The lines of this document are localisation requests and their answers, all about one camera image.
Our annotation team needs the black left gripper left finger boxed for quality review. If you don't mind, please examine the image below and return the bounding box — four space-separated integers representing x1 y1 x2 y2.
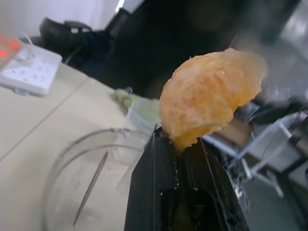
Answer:
124 124 183 231

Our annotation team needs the peeled orange segment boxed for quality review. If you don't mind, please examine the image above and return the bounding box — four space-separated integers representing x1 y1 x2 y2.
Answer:
159 47 268 153

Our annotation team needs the grey metal frame cart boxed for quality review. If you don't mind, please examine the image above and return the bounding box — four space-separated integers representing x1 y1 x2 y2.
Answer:
227 112 308 199

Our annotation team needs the black bag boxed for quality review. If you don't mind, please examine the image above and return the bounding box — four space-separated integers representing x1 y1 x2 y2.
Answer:
39 16 113 67

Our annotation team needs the white power strip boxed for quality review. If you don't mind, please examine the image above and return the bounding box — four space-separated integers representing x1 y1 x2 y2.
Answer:
0 31 63 97

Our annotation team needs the pale green cloth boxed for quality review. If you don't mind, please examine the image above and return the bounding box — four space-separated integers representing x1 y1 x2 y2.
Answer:
113 88 161 133

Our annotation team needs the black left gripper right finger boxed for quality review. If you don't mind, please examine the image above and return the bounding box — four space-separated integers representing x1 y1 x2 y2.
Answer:
181 137 250 231

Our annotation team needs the clear plastic blender jar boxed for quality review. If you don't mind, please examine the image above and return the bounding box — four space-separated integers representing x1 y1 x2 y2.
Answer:
44 128 154 231

